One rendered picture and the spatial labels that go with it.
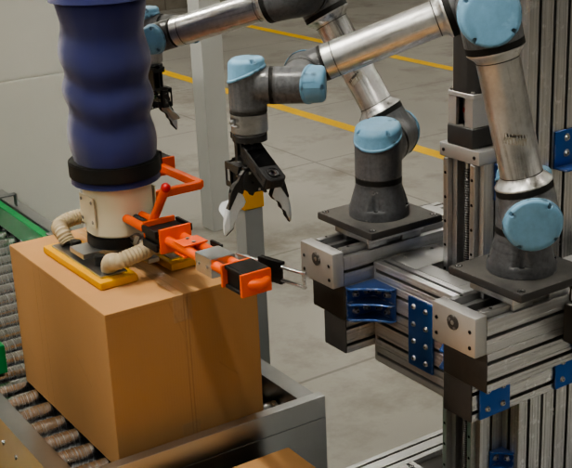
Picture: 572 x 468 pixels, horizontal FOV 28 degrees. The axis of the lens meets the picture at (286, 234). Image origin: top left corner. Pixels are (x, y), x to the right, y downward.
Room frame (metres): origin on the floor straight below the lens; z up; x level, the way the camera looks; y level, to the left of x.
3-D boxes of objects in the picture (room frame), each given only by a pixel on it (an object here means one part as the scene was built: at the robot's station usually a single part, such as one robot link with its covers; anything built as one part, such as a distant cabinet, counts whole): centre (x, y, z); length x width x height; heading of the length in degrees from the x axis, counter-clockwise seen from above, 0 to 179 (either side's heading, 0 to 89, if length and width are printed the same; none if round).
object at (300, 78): (2.28, -0.04, 1.48); 0.11 x 0.11 x 0.08; 84
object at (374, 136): (2.77, -0.24, 1.20); 0.13 x 0.12 x 0.14; 158
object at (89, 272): (2.71, 0.49, 0.97); 0.34 x 0.10 x 0.05; 33
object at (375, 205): (2.76, -0.23, 1.09); 0.15 x 0.15 x 0.10
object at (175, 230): (2.55, 0.27, 1.08); 0.10 x 0.08 x 0.06; 123
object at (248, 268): (2.26, 0.09, 1.08); 0.08 x 0.07 x 0.05; 33
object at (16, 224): (3.88, 0.81, 0.60); 1.60 x 0.11 x 0.09; 32
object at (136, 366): (2.76, 0.40, 0.75); 0.60 x 0.40 x 0.40; 32
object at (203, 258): (2.37, 0.16, 1.07); 0.07 x 0.07 x 0.04; 33
